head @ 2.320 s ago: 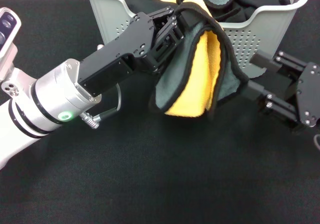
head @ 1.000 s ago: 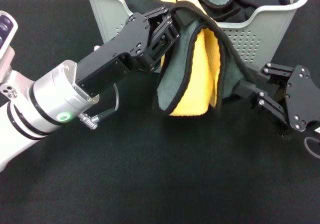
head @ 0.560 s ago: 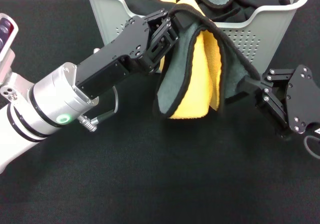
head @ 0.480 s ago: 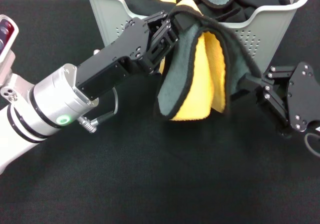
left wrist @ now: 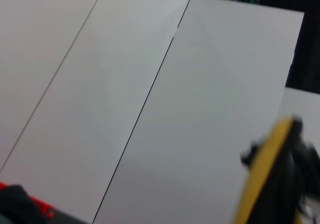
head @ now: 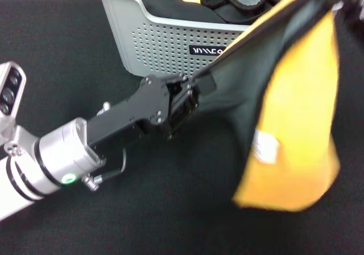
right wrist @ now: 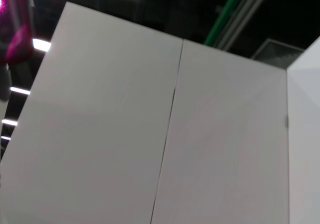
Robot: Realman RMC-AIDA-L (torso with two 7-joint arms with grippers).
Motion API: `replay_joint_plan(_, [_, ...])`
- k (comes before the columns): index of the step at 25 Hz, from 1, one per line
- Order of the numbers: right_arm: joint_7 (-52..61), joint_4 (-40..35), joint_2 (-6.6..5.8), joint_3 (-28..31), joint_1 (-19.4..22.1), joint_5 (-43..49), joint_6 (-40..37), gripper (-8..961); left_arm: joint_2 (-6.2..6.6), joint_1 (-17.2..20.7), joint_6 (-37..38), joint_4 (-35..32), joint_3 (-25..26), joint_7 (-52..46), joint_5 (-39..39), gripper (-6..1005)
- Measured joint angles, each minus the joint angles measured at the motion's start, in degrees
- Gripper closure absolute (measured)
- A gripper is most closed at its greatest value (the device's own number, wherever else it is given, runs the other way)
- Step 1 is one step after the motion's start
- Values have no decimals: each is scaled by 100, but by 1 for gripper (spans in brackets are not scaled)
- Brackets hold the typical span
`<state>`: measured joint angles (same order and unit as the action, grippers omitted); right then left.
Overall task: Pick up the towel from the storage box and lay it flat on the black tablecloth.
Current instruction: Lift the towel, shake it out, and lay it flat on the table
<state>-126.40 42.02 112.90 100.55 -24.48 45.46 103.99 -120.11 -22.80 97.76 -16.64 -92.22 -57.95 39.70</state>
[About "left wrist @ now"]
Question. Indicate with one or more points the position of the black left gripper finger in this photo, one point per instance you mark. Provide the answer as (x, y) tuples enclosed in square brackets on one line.
[(306, 144), (250, 154)]

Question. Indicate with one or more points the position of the yellow grey towel black trim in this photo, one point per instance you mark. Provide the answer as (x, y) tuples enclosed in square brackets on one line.
[(265, 171)]

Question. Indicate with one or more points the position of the red and black object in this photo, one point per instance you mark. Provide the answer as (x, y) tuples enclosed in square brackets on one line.
[(17, 201)]

